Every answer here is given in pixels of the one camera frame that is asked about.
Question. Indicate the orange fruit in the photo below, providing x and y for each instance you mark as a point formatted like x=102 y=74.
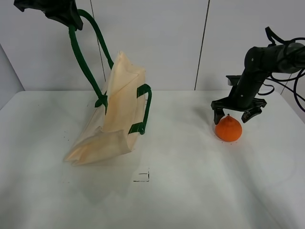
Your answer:
x=228 y=129

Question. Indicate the white linen bag green handles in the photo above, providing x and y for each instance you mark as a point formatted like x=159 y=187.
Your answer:
x=121 y=110

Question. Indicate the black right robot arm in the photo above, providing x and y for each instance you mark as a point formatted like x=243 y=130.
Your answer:
x=259 y=64

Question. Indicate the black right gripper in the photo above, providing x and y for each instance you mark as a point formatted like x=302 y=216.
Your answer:
x=250 y=108

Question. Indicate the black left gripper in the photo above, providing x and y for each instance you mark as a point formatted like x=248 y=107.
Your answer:
x=63 y=11

